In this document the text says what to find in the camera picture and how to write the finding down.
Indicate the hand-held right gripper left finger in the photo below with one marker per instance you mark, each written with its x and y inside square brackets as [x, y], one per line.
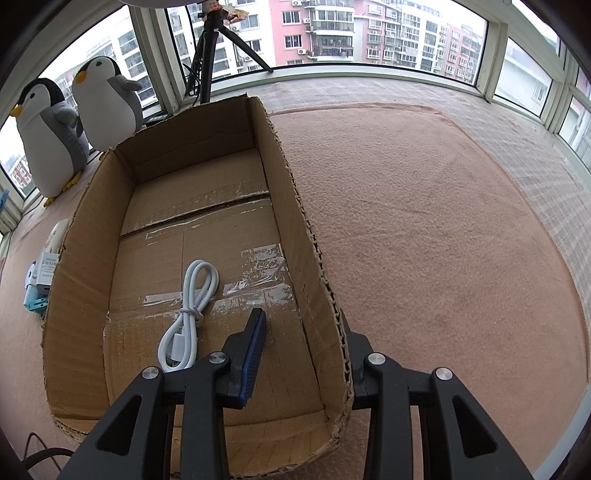
[256, 355]

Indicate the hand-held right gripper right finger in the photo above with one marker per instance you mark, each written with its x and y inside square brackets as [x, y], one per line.
[360, 387]

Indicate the brown cardboard box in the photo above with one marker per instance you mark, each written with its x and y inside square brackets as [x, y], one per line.
[184, 221]

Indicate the small white box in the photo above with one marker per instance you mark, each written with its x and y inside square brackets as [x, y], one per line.
[46, 270]

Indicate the white lotion bottle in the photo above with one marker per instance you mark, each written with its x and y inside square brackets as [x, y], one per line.
[57, 233]

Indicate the round blue white container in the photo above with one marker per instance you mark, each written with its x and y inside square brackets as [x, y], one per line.
[32, 276]

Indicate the pink blanket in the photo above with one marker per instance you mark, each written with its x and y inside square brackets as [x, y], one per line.
[415, 230]

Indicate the light blue plastic clip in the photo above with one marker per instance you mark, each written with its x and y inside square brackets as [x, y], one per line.
[37, 302]

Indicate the light grey penguin plush toy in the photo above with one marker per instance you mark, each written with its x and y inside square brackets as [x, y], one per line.
[108, 115]

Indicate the dark-headed penguin plush toy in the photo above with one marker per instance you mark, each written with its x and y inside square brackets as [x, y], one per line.
[46, 147]

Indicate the black tripod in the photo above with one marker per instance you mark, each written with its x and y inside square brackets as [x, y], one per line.
[206, 55]

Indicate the white window frame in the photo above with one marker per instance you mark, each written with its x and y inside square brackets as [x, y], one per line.
[152, 55]

